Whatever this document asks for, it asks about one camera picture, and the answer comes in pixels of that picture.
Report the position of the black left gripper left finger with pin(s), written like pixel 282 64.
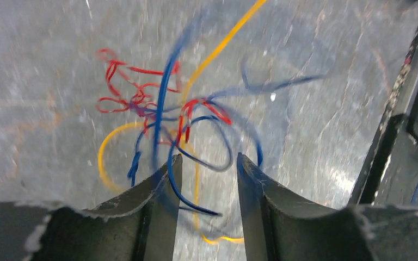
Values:
pixel 138 224

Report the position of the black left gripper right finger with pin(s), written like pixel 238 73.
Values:
pixel 279 224

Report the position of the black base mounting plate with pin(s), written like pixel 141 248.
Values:
pixel 389 174

